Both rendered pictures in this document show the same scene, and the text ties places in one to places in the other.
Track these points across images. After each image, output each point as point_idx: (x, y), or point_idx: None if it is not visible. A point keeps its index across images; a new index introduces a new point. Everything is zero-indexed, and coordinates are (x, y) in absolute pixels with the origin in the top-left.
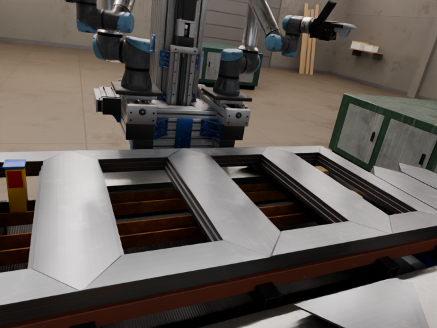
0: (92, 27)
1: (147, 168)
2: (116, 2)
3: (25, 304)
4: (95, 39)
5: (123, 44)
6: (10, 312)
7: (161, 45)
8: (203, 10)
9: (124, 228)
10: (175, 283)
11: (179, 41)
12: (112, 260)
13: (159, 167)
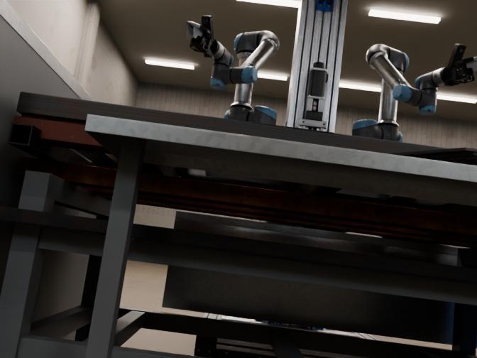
0: (221, 81)
1: (251, 178)
2: (243, 62)
3: (116, 108)
4: (227, 111)
5: (251, 112)
6: (105, 111)
7: (291, 125)
8: (335, 93)
9: None
10: (233, 131)
11: (306, 115)
12: None
13: (263, 180)
